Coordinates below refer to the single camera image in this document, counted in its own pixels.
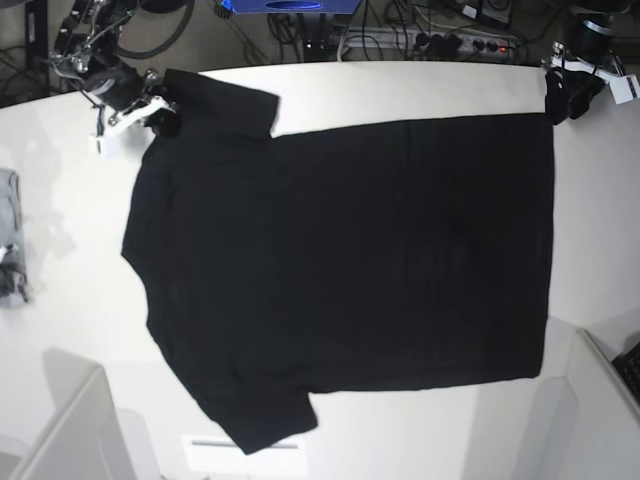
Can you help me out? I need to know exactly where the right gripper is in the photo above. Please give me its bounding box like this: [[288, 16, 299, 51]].
[[82, 67, 165, 125]]

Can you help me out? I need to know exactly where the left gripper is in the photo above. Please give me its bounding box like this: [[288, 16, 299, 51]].
[[542, 42, 625, 84]]

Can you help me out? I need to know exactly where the black T-shirt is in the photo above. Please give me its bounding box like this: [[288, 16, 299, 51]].
[[122, 70, 555, 454]]

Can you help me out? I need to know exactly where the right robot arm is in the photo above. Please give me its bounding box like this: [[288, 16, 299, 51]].
[[49, 1, 613, 132]]

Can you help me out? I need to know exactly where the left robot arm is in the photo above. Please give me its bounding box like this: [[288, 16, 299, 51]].
[[162, 1, 633, 143]]

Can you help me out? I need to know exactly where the blue box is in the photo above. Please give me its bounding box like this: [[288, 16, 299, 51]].
[[222, 0, 360, 14]]

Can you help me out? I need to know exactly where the white power strip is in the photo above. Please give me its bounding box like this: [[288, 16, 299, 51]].
[[343, 27, 516, 59]]

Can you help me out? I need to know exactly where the grey cloth at table edge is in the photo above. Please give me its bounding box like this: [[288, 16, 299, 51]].
[[1, 168, 29, 308]]

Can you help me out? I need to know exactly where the black keyboard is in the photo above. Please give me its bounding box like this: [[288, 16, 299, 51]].
[[613, 344, 640, 400]]

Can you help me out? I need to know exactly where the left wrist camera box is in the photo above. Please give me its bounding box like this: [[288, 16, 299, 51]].
[[609, 74, 640, 105]]

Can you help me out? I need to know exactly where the black vertical post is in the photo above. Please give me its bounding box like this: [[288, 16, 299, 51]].
[[24, 0, 49, 75]]

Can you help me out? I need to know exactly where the white cable grommet plate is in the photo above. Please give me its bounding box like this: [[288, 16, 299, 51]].
[[181, 435, 308, 476]]

